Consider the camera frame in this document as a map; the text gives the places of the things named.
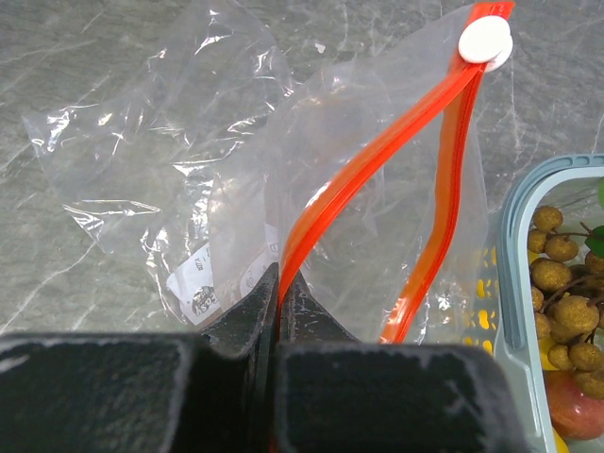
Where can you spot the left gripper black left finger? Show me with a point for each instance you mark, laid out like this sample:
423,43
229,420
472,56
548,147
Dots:
144,392

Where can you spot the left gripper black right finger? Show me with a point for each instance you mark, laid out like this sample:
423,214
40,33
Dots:
336,394

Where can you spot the clear zip bag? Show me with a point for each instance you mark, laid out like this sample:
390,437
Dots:
366,180

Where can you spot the bunch of brown longans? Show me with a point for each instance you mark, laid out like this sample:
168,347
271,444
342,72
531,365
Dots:
566,277

